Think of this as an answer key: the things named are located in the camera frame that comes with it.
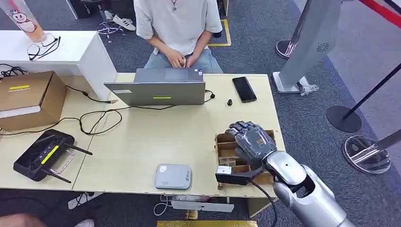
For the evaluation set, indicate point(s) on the clear plastic wrap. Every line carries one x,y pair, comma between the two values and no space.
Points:
308,89

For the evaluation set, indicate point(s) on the clear acrylic round base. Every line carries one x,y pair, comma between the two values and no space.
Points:
366,155

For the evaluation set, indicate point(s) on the printed card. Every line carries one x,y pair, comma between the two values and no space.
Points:
227,161

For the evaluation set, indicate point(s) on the grey card reader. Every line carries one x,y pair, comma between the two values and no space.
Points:
173,177

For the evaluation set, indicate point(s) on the wooden card box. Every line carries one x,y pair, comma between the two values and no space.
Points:
227,145

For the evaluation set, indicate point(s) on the brown cardboard box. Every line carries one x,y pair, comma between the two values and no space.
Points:
28,94

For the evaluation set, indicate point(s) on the chrome chair base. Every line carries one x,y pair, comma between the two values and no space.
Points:
108,28

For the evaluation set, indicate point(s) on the black-rimmed eyeglasses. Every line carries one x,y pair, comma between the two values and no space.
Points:
44,51

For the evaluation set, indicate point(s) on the white striped sneaker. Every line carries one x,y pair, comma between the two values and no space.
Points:
108,15
124,23

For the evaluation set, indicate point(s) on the red barrier belt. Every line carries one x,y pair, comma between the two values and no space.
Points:
380,11

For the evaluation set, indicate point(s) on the black stanchion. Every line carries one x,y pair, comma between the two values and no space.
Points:
343,119

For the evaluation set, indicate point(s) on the chrome stanchion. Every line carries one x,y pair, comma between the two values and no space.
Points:
283,49

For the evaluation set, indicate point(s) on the yellow floor tape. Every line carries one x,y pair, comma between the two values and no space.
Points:
227,34

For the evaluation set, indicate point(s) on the silver kiosk stand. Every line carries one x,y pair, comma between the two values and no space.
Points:
310,47

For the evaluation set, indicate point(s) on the black router with antennas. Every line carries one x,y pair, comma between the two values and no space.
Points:
40,156

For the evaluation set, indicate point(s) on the pink snowman figure stand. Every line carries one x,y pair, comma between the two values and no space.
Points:
23,18

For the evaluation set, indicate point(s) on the person's right hand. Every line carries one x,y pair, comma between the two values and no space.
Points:
175,59

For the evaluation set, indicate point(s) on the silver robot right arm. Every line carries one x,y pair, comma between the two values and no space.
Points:
313,200

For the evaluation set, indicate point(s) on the white cabinet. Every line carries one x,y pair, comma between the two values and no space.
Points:
78,53

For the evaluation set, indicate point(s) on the grey laptop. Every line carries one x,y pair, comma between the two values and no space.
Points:
163,92

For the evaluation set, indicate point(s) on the white shoe tip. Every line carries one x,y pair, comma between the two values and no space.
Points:
85,223

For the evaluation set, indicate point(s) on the person's left hand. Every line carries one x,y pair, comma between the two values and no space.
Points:
191,61

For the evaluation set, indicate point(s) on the black smartphone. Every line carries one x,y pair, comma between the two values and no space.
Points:
244,89

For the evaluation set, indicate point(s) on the pinkish blurred object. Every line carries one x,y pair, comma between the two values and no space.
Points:
18,221

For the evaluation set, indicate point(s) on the person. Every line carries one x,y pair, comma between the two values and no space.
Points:
178,25

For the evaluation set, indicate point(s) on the grey under-desk bracket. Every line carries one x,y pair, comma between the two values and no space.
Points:
200,206

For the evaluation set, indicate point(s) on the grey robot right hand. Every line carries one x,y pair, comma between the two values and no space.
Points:
252,144

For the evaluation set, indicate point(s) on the yellow floor mat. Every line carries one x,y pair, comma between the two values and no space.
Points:
206,224

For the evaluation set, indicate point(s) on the brass desk foot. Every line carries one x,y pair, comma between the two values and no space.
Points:
191,215

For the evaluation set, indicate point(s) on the white power strip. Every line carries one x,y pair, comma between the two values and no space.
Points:
82,200

